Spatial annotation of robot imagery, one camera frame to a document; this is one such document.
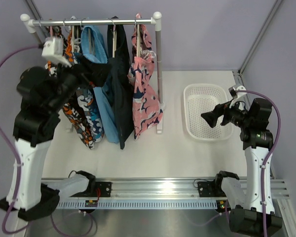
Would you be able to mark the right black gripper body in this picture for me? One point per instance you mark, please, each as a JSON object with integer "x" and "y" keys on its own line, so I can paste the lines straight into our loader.
{"x": 234, "y": 115}

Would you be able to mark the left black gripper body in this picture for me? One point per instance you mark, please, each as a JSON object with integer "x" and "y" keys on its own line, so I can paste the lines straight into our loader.
{"x": 91, "y": 76}

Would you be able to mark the pink shark print shorts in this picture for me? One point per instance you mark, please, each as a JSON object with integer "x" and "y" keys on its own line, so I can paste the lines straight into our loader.
{"x": 147, "y": 110}

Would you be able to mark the beige wooden hanger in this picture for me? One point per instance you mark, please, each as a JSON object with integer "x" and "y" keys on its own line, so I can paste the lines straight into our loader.
{"x": 138, "y": 34}

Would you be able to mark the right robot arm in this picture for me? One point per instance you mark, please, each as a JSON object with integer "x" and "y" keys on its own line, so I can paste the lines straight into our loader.
{"x": 252, "y": 211}

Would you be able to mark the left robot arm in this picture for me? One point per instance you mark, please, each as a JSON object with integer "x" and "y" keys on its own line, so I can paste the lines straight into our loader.
{"x": 31, "y": 198}

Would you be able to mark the navy blue shorts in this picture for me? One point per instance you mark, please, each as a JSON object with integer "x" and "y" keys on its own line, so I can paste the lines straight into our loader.
{"x": 121, "y": 87}

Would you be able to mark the light blue shorts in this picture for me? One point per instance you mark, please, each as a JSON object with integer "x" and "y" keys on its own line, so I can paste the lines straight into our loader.
{"x": 93, "y": 48}

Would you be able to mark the white plastic hanger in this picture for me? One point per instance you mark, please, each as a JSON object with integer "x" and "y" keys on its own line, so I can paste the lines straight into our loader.
{"x": 75, "y": 38}

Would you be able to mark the orange black camouflage shorts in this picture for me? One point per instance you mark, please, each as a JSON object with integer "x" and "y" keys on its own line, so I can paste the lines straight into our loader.
{"x": 71, "y": 109}

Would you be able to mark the pink hanger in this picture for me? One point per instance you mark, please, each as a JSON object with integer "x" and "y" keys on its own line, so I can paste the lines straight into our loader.
{"x": 51, "y": 31}

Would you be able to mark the white perforated plastic basket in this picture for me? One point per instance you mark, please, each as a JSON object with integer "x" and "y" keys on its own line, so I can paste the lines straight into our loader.
{"x": 201, "y": 98}

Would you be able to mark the white metal clothes rack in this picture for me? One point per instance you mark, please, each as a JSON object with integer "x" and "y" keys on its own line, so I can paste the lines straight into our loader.
{"x": 93, "y": 22}

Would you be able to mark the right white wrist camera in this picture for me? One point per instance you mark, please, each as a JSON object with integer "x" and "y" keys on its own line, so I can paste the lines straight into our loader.
{"x": 237, "y": 92}

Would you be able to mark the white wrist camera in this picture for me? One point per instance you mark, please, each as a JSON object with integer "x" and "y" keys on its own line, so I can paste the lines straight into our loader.
{"x": 53, "y": 51}
{"x": 237, "y": 92}

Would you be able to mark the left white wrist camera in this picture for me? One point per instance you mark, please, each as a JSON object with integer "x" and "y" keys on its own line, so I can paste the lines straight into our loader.
{"x": 53, "y": 51}

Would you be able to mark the left aluminium frame post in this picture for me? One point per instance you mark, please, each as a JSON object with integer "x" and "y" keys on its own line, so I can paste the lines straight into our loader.
{"x": 33, "y": 9}

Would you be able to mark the aluminium frame post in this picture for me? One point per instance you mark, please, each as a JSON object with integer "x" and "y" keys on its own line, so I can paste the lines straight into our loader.
{"x": 267, "y": 22}
{"x": 33, "y": 9}

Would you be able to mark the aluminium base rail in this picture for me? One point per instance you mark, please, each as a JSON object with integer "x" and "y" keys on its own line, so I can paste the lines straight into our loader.
{"x": 170, "y": 188}

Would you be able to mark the right aluminium frame post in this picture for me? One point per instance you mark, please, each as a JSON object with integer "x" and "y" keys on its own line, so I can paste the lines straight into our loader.
{"x": 267, "y": 22}

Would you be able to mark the white slotted cable duct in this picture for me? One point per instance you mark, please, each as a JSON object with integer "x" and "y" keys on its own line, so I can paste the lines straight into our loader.
{"x": 138, "y": 204}

